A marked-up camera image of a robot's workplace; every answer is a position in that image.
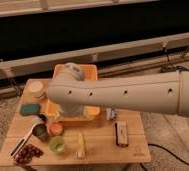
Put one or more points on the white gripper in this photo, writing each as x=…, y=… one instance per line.
x=70, y=110

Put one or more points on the green cup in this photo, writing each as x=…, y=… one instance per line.
x=57, y=144

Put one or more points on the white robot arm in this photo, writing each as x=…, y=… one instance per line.
x=166, y=93

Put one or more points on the yellow plastic tray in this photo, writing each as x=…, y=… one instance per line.
x=91, y=111

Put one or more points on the cream round lidded container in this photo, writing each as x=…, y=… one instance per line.
x=36, y=89

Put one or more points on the small blue white packet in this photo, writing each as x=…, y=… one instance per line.
x=110, y=113

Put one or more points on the green sponge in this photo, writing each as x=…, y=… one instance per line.
x=29, y=109

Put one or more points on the small wooden table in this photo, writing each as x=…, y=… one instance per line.
x=99, y=136

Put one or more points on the bunch of red grapes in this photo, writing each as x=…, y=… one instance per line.
x=27, y=153

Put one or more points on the blue power adapter box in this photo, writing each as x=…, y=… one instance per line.
x=166, y=69

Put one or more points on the white handled dish brush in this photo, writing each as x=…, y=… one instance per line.
x=39, y=119

